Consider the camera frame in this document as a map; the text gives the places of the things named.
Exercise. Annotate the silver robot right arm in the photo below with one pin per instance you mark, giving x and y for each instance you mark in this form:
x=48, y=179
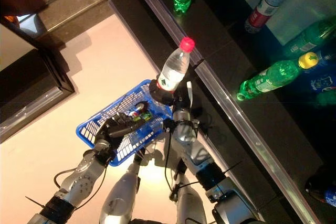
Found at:
x=194, y=150

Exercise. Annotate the blue plastic shopping basket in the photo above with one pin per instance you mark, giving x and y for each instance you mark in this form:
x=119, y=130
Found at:
x=89, y=129

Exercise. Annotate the dark cabinet silver trim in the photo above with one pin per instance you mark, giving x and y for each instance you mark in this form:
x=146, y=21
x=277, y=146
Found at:
x=29, y=90

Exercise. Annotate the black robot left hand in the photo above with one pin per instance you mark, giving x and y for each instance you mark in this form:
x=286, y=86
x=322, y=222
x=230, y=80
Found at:
x=118, y=129

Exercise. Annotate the silver robot left leg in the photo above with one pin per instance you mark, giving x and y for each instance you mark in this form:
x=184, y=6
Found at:
x=120, y=197

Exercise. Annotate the cola bottle blue label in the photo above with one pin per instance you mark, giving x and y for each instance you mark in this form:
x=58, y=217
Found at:
x=324, y=82
x=141, y=106
x=326, y=57
x=330, y=197

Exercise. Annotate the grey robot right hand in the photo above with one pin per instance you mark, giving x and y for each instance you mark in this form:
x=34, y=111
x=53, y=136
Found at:
x=162, y=97

